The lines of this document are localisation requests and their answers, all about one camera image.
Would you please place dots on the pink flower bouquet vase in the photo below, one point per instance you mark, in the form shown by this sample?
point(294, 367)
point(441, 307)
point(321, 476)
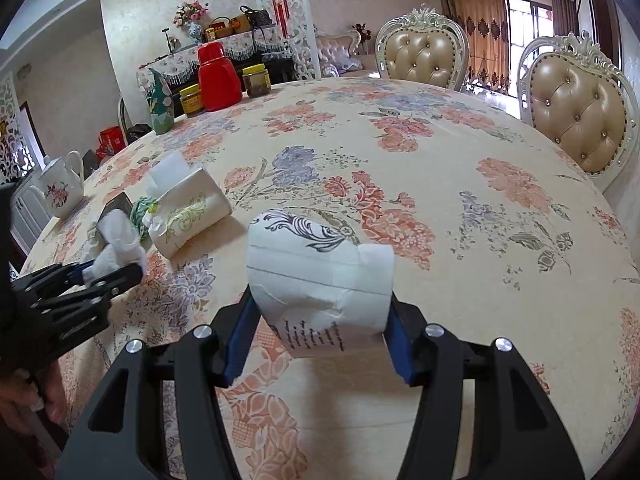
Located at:
point(191, 15)

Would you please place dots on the red gift bags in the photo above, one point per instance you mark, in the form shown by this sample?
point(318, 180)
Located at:
point(111, 140)

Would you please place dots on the dark pickle glass jar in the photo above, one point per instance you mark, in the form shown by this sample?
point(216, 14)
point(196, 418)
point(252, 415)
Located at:
point(256, 82)

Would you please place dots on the woven gift basket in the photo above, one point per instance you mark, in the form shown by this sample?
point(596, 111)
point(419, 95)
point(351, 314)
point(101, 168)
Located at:
point(219, 29)

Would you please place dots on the white tissue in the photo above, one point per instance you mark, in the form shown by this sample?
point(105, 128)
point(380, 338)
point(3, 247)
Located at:
point(117, 245)

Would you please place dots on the red thermos jug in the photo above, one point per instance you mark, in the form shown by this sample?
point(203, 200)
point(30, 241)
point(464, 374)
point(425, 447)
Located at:
point(217, 80)

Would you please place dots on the floral lace piano cover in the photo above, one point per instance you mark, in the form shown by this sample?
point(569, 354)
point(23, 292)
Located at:
point(250, 42)

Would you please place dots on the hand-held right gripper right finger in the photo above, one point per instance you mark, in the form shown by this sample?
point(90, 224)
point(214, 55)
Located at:
point(400, 350)

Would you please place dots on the brown patterned curtain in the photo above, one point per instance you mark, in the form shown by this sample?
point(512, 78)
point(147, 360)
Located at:
point(475, 25)

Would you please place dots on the small black box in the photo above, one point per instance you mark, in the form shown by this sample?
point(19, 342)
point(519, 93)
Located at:
point(116, 206)

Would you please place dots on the beige tufted sofa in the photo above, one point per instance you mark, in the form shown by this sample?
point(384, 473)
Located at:
point(340, 50)

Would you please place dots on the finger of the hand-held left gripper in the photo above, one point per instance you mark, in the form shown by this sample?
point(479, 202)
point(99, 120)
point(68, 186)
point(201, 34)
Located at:
point(55, 280)
point(105, 287)

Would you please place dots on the white carved padded chair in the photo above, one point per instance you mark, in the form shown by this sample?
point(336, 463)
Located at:
point(575, 105)
point(425, 55)

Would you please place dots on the yellow label glass jar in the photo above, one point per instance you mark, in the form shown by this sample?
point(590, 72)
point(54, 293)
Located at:
point(191, 102)

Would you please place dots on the dark red flower arrangement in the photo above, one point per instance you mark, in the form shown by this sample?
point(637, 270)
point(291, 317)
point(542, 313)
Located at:
point(362, 32)

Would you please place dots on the green gold print tissue pack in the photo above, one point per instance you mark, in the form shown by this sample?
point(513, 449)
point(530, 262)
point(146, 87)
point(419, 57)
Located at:
point(190, 210)

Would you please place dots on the black print tissue pack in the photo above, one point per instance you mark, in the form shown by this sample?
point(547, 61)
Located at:
point(320, 280)

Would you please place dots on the white cabinet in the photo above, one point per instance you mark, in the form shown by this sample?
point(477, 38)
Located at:
point(27, 215)

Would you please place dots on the dark handbag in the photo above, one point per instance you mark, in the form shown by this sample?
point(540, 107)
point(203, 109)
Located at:
point(256, 17)

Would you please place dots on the white lattice screen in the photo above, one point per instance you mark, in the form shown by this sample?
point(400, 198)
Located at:
point(15, 130)
point(305, 10)

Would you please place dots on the balcony window door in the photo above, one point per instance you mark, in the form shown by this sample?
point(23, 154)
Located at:
point(530, 35)

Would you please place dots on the person's left hand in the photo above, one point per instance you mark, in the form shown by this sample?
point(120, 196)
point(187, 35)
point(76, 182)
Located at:
point(30, 400)

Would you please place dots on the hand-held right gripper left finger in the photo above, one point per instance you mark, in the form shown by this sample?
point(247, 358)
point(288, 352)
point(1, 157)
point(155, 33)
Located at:
point(240, 340)

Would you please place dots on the green white net ball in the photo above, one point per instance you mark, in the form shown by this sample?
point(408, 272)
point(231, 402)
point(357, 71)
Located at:
point(141, 212)

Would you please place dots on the white floral teapot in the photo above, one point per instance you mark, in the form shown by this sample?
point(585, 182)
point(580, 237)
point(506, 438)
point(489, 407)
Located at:
point(60, 190)

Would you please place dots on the green painted vase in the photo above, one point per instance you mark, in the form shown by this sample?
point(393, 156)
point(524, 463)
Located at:
point(161, 105)

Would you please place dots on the dark upright piano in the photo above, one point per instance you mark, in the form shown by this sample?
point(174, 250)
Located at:
point(280, 67)

